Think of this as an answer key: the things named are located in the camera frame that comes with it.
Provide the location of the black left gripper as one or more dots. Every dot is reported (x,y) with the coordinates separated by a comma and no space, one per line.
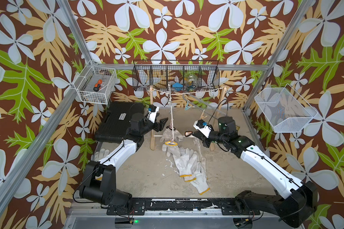
(158,126)

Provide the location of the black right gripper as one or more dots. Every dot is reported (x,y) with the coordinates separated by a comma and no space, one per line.
(202,138)

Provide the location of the beige cotton glove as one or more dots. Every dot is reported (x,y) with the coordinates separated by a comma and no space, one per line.
(169,134)

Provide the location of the wooden drying rack frame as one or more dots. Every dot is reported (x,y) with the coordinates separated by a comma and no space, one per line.
(188,105)

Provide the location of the white clip hanger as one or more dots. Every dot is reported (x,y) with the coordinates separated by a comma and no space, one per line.
(209,102)

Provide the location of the blue dotted yellow cuff glove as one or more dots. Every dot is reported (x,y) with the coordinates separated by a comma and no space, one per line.
(174,151)

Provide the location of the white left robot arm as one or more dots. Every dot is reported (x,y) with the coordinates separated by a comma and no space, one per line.
(99,182)

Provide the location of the white glove behind left arm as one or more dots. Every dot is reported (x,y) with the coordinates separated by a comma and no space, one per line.
(97,156)

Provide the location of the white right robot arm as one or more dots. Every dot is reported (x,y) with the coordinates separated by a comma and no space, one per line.
(295,202)

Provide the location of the white yellow cuff glove upper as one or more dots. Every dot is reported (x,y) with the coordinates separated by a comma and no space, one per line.
(186,162)

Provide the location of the white yellow cuff glove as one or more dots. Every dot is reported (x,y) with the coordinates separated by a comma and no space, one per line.
(198,178)
(186,162)

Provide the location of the blue object in basket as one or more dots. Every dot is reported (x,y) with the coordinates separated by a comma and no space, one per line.
(177,87)

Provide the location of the white yellow cuff glove lower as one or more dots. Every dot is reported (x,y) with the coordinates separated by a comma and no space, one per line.
(198,178)

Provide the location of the clear glass jar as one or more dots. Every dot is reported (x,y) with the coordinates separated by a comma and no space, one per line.
(191,82)

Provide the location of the black plastic tool case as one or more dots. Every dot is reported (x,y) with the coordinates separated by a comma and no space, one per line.
(116,122)

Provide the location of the orange black screwdriver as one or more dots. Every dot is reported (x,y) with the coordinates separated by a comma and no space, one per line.
(97,86)

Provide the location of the white mesh basket right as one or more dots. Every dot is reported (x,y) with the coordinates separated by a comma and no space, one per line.
(285,109)

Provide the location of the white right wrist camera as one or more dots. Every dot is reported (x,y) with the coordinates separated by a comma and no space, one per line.
(203,127)

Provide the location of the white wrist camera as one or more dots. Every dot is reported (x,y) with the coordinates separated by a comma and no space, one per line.
(152,113)
(203,127)

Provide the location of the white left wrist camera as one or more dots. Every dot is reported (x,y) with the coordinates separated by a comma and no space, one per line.
(152,113)

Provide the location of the black wire basket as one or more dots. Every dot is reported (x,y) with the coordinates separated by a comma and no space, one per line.
(162,74)

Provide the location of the white wire basket left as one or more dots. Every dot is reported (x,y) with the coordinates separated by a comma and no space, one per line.
(91,73)

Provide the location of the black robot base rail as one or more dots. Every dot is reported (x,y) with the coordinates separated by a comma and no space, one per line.
(139,206)

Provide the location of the aluminium frame post right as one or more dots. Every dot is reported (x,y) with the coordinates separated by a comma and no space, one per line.
(293,25)

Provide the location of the aluminium frame post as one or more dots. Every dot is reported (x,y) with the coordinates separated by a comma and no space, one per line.
(45,140)
(293,25)

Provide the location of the aluminium frame post left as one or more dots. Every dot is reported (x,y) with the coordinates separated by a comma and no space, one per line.
(45,140)

